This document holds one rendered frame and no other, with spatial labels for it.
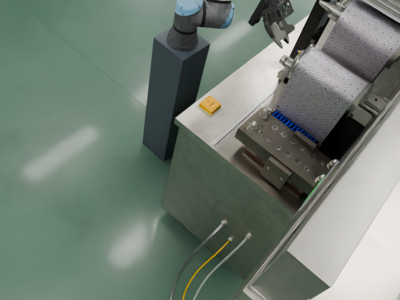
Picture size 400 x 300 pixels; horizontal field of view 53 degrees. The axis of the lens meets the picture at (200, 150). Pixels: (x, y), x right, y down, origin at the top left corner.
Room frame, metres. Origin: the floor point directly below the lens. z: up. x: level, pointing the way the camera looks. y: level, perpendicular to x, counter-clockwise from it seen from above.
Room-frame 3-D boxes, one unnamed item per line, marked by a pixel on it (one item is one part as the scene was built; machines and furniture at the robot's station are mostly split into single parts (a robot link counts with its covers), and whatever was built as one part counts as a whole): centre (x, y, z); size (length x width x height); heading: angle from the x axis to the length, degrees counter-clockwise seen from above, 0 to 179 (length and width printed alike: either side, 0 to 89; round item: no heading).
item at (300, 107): (1.10, -0.34, 1.11); 0.23 x 0.01 x 0.18; 64
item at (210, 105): (1.17, 0.02, 0.91); 0.07 x 0.07 x 0.02; 64
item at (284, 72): (1.26, -0.24, 1.05); 0.06 x 0.05 x 0.31; 64
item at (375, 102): (1.08, -0.53, 1.28); 0.06 x 0.05 x 0.02; 64
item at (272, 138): (0.98, -0.33, 1.00); 0.40 x 0.16 x 0.06; 64
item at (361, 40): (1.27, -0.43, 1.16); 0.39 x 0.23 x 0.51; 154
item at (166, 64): (1.53, 0.25, 0.45); 0.20 x 0.20 x 0.90; 63
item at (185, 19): (1.53, 0.24, 1.07); 0.13 x 0.12 x 0.14; 111
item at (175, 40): (1.53, 0.25, 0.95); 0.15 x 0.15 x 0.10
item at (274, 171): (0.89, -0.30, 0.97); 0.10 x 0.03 x 0.11; 64
